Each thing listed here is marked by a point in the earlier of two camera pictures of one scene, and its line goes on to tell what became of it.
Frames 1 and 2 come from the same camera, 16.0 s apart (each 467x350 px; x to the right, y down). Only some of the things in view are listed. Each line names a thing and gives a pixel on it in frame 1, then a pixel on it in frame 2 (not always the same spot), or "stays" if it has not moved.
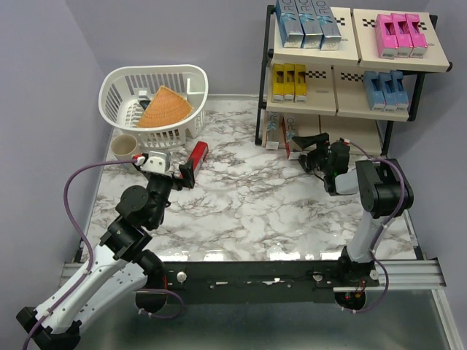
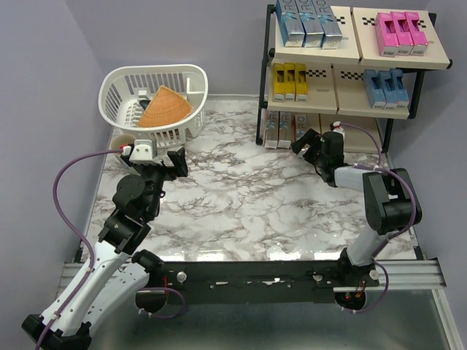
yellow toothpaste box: [278, 90] stays
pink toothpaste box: [418, 41] stays
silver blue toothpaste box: [291, 27] stays
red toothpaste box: [198, 156] to [300, 125]
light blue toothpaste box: [401, 92] stays
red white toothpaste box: [291, 156] to [285, 126]
